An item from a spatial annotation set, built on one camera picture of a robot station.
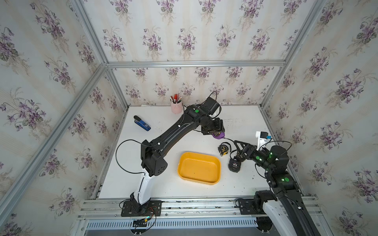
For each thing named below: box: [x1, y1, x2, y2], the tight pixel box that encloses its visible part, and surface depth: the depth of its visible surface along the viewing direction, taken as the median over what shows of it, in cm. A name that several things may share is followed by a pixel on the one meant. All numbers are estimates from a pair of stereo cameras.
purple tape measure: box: [212, 131, 225, 140], surface depth 76 cm
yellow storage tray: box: [177, 151, 221, 186], surface depth 88 cm
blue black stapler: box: [133, 115, 152, 132], surface depth 109 cm
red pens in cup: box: [169, 90, 183, 104], surface depth 113 cm
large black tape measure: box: [227, 156, 242, 173], surface depth 86 cm
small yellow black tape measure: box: [217, 142, 232, 157], surface depth 94 cm
